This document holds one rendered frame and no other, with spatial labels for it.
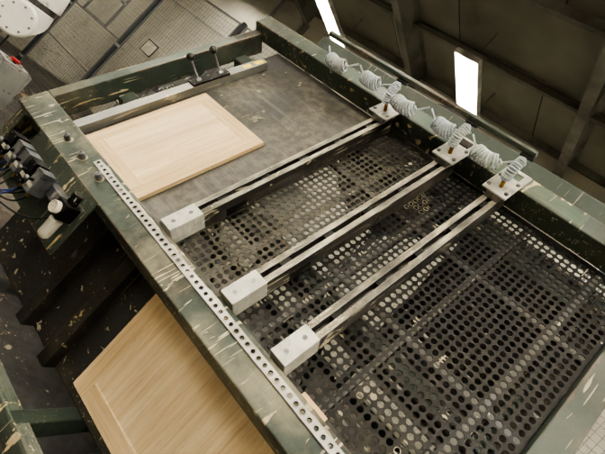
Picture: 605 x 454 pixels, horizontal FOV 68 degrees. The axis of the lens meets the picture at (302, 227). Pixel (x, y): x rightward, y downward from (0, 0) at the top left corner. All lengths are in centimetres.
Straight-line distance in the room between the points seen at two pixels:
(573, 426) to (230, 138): 149
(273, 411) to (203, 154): 104
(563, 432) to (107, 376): 141
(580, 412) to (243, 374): 88
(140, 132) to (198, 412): 110
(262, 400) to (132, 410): 62
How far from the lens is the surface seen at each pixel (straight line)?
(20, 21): 114
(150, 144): 191
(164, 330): 166
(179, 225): 150
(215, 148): 186
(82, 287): 198
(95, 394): 181
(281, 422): 119
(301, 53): 240
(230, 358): 125
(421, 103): 261
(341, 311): 132
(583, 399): 147
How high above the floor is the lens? 121
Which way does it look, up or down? level
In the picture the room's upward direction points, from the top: 43 degrees clockwise
